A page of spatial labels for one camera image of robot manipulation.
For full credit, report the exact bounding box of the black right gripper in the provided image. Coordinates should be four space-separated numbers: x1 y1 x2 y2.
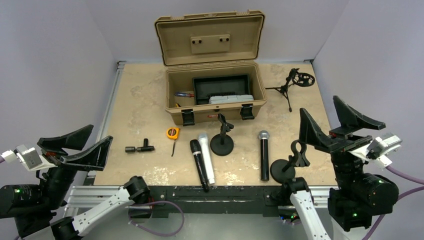
300 92 385 190

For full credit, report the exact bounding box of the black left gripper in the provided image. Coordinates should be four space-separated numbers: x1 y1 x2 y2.
37 123 112 209

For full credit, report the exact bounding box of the black tripod mic stand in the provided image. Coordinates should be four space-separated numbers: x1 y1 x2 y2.
265 68 316 113

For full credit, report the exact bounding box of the silver-head black microphone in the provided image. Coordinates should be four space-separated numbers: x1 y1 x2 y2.
258 130 270 182

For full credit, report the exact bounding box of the black handheld microphone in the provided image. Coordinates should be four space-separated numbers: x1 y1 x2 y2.
189 139 209 193

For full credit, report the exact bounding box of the black round-base mic stand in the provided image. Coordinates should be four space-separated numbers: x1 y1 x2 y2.
210 113 234 157

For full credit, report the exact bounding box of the white handheld microphone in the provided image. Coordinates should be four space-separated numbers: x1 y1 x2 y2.
198 133 216 185

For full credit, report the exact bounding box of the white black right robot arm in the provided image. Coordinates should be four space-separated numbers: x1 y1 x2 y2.
270 96 402 240

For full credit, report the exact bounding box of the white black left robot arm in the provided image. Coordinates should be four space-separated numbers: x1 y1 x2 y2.
0 124 150 240

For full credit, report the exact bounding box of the black T-shaped pipe fitting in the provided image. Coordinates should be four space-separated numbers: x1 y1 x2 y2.
124 138 155 154

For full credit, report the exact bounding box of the yellow tape measure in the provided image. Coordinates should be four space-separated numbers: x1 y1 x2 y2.
166 127 180 157

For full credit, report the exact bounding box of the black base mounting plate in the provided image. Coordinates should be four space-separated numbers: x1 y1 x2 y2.
128 185 297 221

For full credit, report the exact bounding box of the grey plastic case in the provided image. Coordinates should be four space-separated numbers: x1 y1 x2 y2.
208 94 255 105

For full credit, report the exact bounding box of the red blue screwdriver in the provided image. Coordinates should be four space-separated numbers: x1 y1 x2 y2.
174 92 195 98

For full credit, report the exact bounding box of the tan plastic toolbox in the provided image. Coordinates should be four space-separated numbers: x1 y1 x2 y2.
154 10 268 126

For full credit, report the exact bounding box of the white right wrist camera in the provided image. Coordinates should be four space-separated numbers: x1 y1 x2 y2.
348 132 403 169

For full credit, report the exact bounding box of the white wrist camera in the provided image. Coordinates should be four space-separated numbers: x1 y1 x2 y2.
348 132 403 169
0 144 57 172

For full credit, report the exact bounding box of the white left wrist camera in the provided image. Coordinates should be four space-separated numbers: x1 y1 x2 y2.
0 144 57 172

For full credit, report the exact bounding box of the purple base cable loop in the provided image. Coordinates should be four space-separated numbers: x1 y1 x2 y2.
127 200 185 238

